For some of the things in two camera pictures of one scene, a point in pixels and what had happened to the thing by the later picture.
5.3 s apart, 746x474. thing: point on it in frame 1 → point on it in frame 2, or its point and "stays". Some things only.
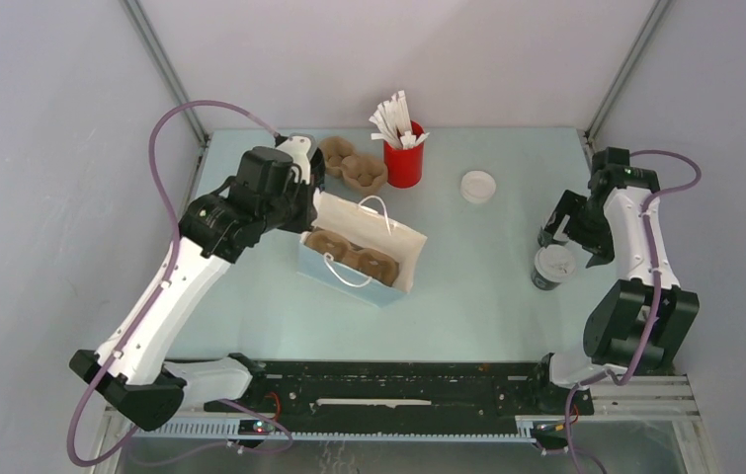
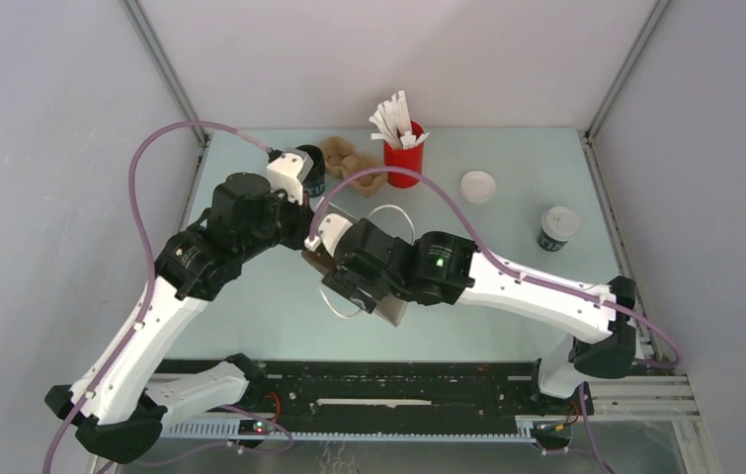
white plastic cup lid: [478, 187] stays
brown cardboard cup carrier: [361, 173] stays
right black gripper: [601, 245] → [345, 283]
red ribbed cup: [404, 167] stays
